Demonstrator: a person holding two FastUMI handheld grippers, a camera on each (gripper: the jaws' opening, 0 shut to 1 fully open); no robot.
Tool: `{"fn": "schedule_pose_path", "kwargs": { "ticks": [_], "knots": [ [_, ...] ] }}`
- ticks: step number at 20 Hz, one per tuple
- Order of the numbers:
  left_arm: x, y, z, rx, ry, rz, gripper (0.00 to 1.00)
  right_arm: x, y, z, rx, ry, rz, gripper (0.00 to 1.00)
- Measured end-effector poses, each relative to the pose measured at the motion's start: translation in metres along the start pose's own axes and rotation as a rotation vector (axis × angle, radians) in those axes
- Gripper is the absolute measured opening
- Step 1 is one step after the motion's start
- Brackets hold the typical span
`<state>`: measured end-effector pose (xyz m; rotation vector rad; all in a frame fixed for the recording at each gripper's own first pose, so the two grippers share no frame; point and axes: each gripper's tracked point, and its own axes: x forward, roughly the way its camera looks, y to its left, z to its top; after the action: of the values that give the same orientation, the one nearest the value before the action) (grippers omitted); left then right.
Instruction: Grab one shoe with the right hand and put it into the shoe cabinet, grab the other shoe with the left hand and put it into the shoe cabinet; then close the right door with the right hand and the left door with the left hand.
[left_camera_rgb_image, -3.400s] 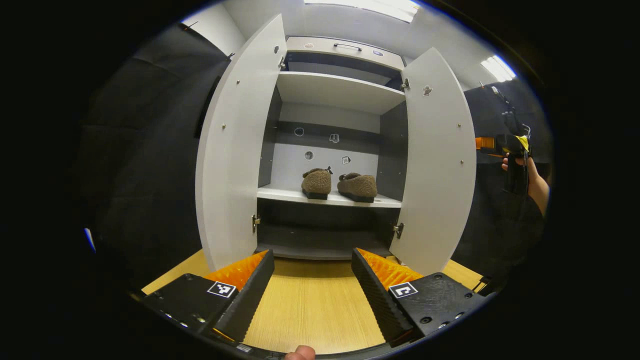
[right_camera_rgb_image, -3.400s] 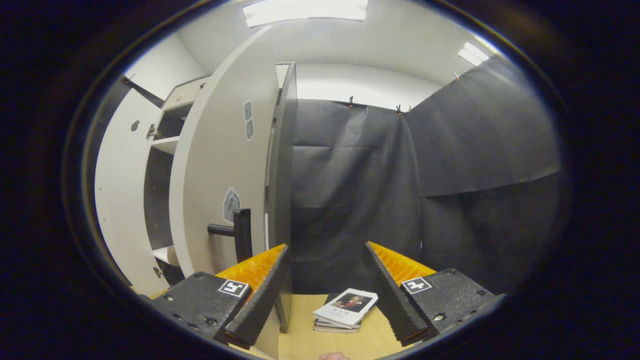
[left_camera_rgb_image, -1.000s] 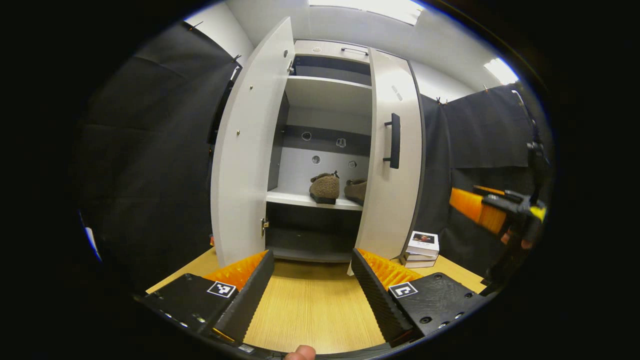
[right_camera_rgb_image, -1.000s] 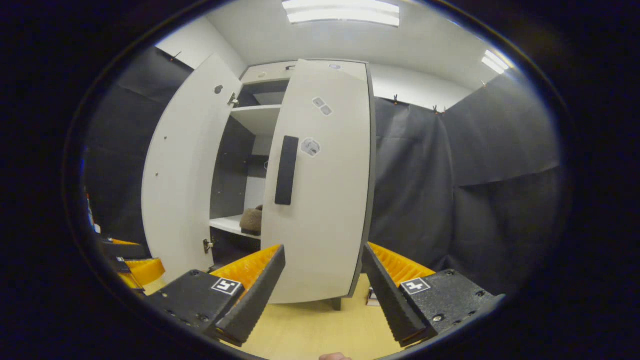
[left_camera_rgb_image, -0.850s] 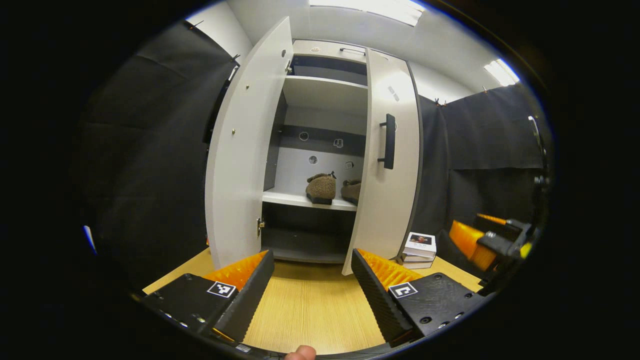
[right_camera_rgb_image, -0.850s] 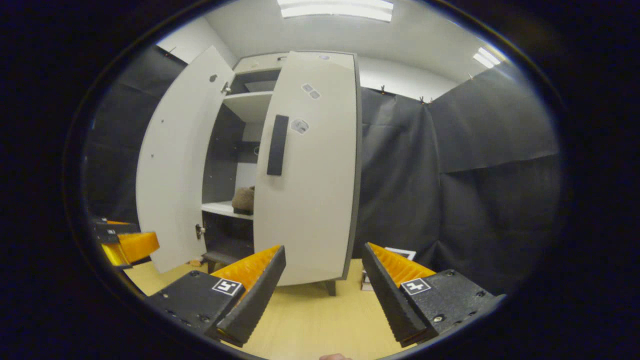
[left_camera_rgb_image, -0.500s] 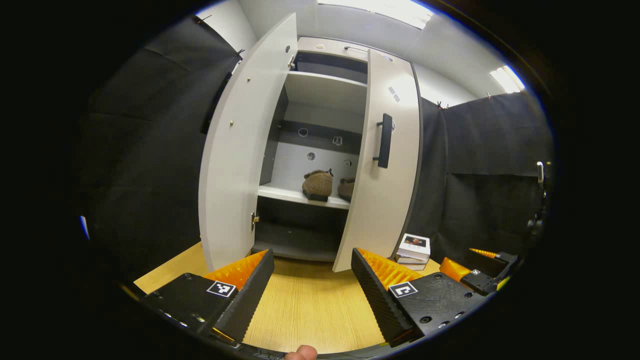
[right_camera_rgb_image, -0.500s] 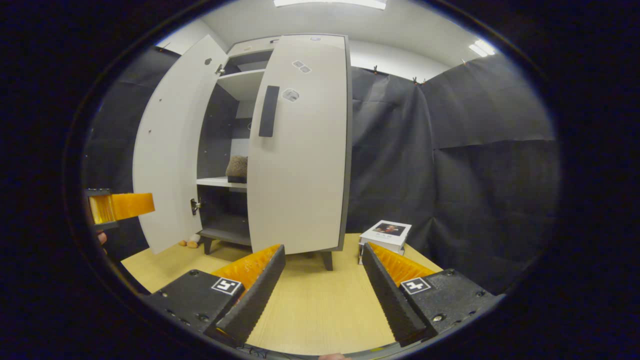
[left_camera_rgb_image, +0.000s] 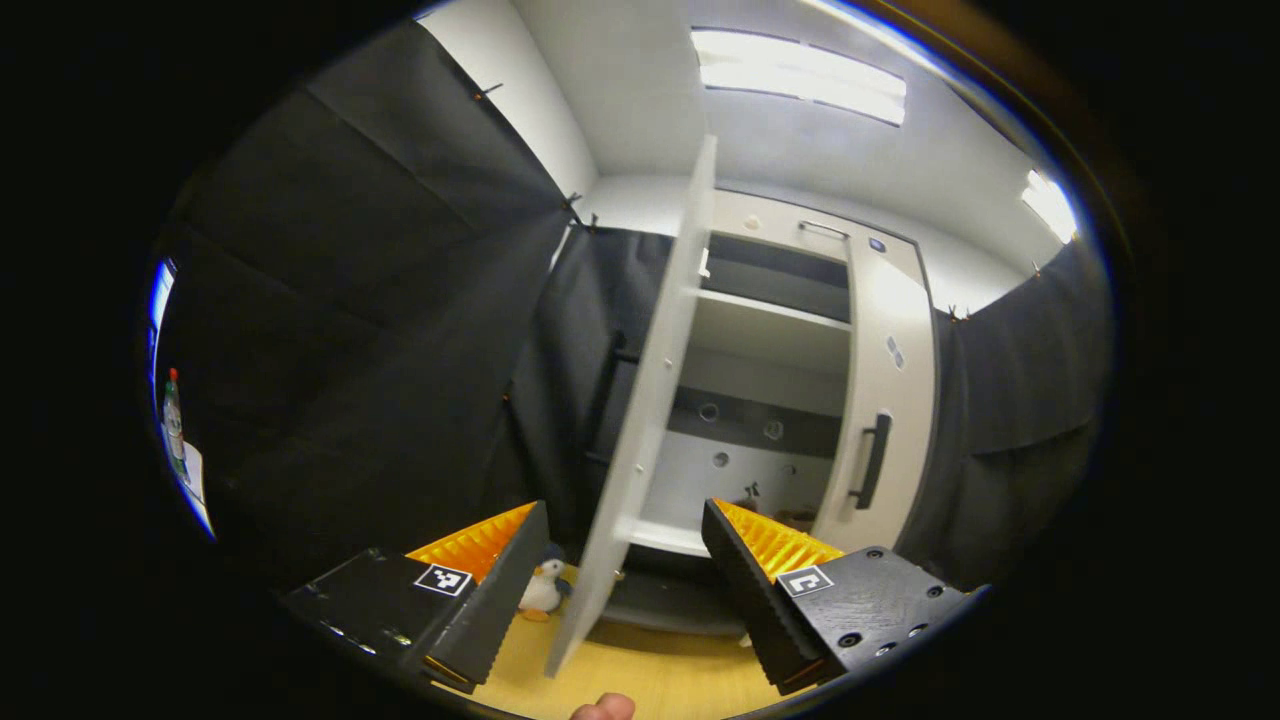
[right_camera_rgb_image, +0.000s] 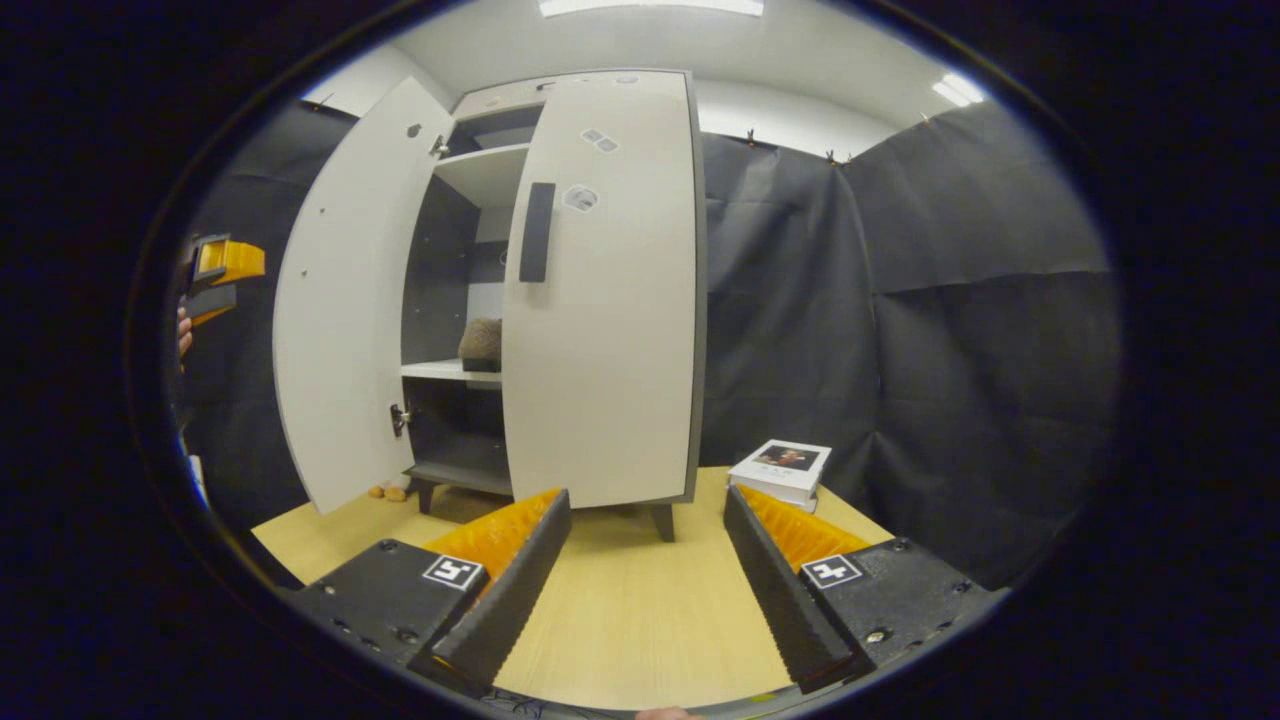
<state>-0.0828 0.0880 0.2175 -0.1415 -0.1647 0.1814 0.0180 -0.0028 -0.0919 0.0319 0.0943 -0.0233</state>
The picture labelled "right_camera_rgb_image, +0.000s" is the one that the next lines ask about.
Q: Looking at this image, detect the white shoe cabinet door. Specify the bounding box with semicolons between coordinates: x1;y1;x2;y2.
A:
272;75;456;516
500;85;701;509

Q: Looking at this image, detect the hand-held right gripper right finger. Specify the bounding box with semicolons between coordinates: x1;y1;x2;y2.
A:
722;485;1006;694

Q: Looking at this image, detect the brown fuzzy shoe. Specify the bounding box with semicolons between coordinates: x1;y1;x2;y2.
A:
457;318;504;374

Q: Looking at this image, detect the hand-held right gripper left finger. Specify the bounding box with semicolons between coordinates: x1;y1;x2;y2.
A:
290;488;573;696

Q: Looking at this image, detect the white and grey shoe cabinet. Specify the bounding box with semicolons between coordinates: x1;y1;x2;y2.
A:
400;68;709;546

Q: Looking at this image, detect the white book with portrait cover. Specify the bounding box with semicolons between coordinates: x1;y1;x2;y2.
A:
727;438;834;504

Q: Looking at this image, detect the ceiling light panel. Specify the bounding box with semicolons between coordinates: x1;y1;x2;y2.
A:
930;70;989;108

